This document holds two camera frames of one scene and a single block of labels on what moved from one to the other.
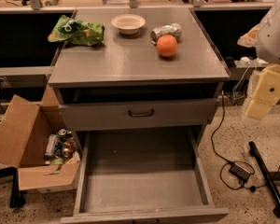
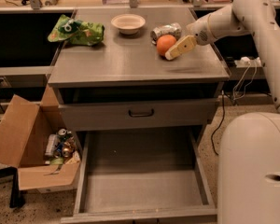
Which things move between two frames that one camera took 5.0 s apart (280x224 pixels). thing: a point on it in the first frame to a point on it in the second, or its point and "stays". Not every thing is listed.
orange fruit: x=167 y=45 stays
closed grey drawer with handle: x=138 y=115 stays
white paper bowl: x=128 y=23 stays
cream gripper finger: x=273 y=82 to x=186 y=44
